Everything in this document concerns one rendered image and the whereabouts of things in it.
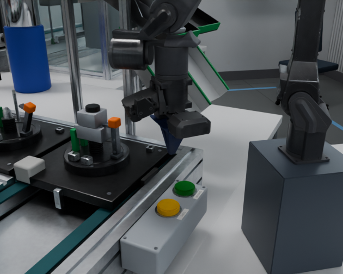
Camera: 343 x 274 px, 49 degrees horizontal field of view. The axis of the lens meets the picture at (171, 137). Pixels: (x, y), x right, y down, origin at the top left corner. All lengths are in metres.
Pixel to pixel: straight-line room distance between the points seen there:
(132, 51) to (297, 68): 0.26
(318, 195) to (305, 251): 0.11
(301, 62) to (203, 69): 0.61
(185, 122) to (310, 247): 0.31
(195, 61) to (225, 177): 0.40
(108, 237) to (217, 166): 0.48
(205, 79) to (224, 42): 3.74
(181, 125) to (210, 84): 0.60
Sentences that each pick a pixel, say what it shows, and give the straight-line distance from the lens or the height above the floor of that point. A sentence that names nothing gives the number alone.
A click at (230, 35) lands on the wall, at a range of 4.92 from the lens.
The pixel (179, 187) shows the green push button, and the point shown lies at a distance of 0.72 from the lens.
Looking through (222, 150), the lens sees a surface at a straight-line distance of 1.12.
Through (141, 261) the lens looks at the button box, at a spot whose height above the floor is 0.93.
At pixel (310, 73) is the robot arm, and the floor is 1.21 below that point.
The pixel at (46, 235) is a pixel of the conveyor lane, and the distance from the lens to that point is 0.73.
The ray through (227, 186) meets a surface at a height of 0.86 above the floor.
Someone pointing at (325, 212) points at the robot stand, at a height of 0.99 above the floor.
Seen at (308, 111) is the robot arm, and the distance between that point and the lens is 0.61.
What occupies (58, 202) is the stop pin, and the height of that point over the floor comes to 0.94.
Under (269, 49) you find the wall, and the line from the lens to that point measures 5.16.
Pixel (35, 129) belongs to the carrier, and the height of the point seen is 0.99.
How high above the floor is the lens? 1.35
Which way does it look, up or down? 24 degrees down
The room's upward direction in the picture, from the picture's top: straight up
